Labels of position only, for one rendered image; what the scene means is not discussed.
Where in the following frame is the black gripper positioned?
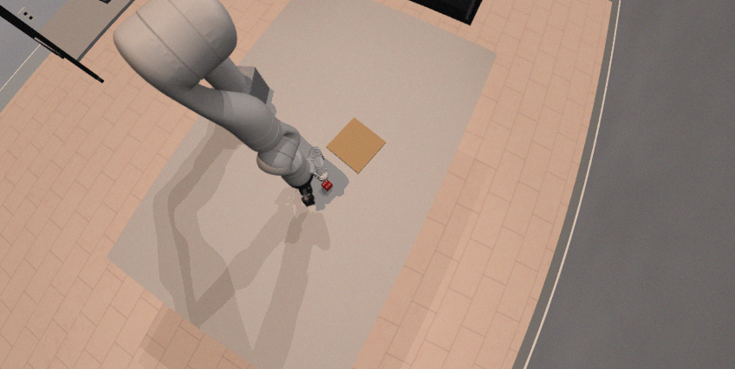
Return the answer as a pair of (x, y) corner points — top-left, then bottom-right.
(290, 175), (315, 207)

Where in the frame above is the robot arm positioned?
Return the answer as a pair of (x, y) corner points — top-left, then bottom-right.
(113, 0), (328, 186)

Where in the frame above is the tan flat mat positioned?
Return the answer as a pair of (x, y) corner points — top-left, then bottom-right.
(327, 117), (386, 173)

